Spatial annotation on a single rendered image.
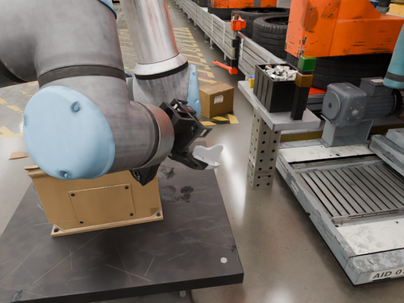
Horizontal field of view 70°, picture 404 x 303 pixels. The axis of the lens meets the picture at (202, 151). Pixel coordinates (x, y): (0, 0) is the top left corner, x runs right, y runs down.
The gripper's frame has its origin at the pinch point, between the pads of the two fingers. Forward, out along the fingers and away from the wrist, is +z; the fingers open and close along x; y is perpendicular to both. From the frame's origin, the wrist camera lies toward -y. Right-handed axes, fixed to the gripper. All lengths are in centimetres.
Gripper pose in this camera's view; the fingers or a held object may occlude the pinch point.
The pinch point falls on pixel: (193, 141)
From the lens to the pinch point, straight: 61.8
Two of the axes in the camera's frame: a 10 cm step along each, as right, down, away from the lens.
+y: 6.6, -6.9, -3.0
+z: 3.7, -0.6, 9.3
